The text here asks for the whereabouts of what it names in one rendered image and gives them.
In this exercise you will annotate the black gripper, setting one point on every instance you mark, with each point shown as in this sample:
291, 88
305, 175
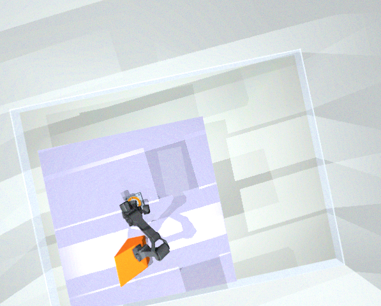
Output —
144, 209

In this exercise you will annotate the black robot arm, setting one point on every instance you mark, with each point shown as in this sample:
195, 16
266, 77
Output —
133, 217

